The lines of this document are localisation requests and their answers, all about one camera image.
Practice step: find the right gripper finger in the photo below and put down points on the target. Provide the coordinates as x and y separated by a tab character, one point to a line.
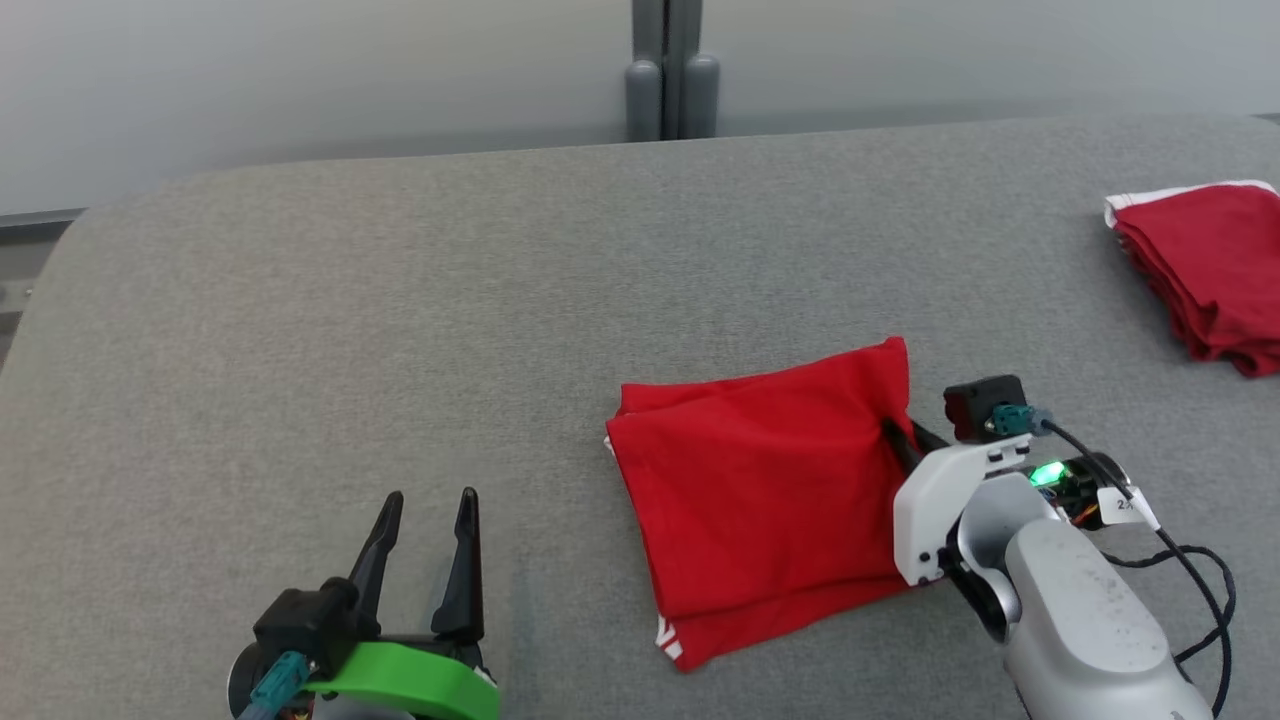
903	450
928	440

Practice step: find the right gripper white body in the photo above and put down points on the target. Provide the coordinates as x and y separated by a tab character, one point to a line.
925	500

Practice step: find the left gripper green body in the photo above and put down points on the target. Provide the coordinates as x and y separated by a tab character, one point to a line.
420	680

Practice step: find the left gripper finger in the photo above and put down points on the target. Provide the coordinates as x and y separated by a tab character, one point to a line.
463	590
383	550

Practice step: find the red Bulls jersey white trim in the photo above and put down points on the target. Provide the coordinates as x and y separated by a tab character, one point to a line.
760	500

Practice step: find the red garment with white band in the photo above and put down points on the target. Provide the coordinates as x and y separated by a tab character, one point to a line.
1220	270

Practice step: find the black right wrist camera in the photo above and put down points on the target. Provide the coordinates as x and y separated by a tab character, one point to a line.
975	405

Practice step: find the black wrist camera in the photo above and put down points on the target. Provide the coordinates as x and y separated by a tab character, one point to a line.
300	620
975	405

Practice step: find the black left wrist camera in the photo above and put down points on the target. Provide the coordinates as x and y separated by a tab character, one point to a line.
300	620

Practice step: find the grey double frame post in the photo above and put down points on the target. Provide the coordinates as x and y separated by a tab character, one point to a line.
672	60

